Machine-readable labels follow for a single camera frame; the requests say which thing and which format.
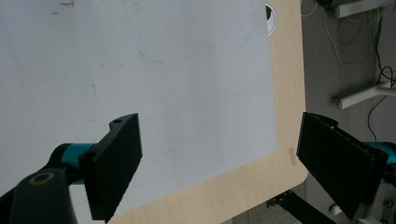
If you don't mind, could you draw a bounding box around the grey metal stand bar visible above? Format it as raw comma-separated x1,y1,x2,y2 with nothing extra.
332,0,396,19
331,81,396,110

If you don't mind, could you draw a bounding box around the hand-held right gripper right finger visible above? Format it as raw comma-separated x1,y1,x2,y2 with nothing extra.
295,111,389,221

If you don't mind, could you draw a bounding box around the black metal table frame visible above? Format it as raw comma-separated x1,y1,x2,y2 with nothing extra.
266,189,339,224

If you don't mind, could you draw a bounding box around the white table mat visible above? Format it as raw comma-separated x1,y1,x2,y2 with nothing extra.
0,0,278,224

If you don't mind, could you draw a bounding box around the white round cable grommet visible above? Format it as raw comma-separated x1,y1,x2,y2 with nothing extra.
264,2,277,37

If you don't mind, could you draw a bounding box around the white cable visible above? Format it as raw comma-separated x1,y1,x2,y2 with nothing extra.
322,10,375,65

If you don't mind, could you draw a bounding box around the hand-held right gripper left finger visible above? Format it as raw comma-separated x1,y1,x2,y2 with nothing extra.
78,113,144,224

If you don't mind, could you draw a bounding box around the black cable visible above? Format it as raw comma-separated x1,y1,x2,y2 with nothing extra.
367,8,396,143

